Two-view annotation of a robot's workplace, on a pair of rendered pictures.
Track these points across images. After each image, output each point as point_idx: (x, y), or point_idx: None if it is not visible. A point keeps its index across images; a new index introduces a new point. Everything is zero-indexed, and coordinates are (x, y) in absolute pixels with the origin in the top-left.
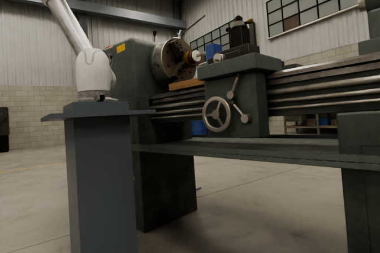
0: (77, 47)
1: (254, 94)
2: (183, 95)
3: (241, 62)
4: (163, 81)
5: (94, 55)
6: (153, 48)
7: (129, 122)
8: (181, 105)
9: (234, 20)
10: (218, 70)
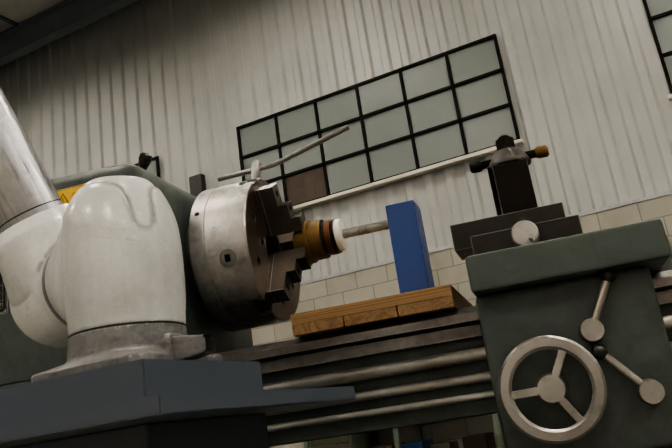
0: (10, 172)
1: (657, 326)
2: (348, 349)
3: (622, 242)
4: (231, 310)
5: (155, 201)
6: (195, 204)
7: (267, 439)
8: (344, 382)
9: (496, 146)
10: (549, 264)
